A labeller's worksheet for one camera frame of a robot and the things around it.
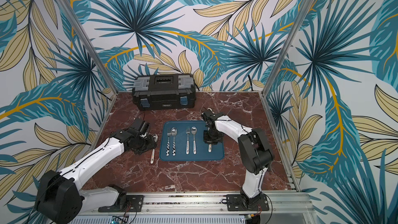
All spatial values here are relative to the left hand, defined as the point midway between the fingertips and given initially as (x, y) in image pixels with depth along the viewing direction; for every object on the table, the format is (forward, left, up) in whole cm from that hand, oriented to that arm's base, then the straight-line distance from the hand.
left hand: (153, 148), depth 82 cm
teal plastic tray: (+8, -15, -7) cm, 18 cm away
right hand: (+7, -31, -5) cm, 32 cm away
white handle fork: (+5, -18, -8) cm, 20 cm away
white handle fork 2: (+3, -31, -5) cm, 31 cm away
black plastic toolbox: (+35, -5, +8) cm, 36 cm away
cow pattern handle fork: (+4, -6, -7) cm, 10 cm away
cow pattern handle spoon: (+14, -9, -7) cm, 17 cm away
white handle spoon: (+15, -21, -7) cm, 27 cm away
